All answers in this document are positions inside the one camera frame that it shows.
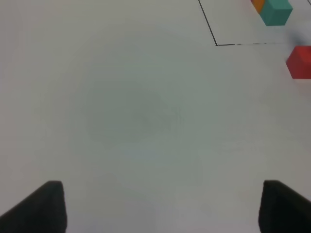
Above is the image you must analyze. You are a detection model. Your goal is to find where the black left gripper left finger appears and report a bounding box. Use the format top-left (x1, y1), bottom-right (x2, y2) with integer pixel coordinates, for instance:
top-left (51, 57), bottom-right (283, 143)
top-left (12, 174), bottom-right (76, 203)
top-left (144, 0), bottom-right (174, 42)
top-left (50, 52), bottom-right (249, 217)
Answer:
top-left (0, 181), bottom-right (68, 233)

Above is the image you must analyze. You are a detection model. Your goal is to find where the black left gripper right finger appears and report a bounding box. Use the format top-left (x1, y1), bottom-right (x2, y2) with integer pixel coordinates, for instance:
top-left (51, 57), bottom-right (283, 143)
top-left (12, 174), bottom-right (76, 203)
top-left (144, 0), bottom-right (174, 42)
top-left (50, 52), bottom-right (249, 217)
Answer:
top-left (258, 180), bottom-right (311, 233)

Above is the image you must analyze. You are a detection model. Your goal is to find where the red block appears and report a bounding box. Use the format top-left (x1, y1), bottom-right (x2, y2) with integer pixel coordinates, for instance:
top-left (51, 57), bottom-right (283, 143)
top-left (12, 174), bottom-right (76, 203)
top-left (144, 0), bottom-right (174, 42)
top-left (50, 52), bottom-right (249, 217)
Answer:
top-left (286, 46), bottom-right (311, 80)

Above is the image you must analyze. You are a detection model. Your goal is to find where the teal template block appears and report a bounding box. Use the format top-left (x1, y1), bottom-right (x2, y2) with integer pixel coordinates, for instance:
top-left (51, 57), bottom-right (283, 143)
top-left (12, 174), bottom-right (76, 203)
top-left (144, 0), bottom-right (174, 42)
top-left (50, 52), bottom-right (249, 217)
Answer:
top-left (259, 0), bottom-right (293, 26)

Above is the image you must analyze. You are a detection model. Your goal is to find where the orange template block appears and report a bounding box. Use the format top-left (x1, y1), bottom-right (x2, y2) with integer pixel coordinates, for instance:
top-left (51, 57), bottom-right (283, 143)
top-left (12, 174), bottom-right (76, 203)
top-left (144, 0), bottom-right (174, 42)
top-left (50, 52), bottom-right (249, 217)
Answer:
top-left (251, 0), bottom-right (265, 14)

